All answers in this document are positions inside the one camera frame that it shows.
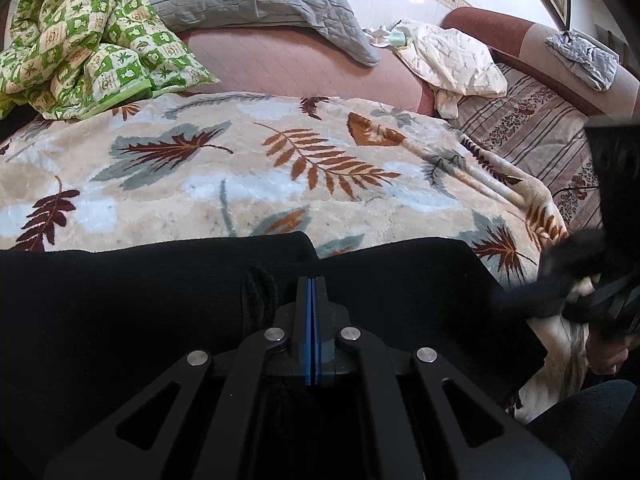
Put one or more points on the person's dark clothed leg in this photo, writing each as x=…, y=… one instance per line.
x=590, y=430

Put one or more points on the person's right hand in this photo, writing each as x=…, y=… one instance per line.
x=607, y=356

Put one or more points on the black pants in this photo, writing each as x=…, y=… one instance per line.
x=125, y=310

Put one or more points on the brown padded headboard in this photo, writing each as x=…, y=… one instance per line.
x=520, y=35

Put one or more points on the leaf print fleece blanket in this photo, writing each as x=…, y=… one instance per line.
x=225, y=170

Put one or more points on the pink bed sheet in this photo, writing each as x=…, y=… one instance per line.
x=280, y=65

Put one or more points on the small green bottle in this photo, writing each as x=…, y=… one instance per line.
x=398, y=38

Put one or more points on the green checked quilt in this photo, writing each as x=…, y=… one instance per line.
x=100, y=50

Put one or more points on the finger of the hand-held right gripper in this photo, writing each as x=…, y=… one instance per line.
x=612, y=305

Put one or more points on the white patterned cloth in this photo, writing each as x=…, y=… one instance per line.
x=450, y=60

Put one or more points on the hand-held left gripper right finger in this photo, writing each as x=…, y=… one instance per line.
x=316, y=332

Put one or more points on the crumpled grey cloth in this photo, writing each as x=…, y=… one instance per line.
x=585, y=60

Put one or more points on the striped floral bed sheet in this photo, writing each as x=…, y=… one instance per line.
x=530, y=125

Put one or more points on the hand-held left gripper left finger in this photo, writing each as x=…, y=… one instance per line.
x=303, y=332

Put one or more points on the grey quilted pillow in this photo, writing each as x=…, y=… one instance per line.
x=250, y=0

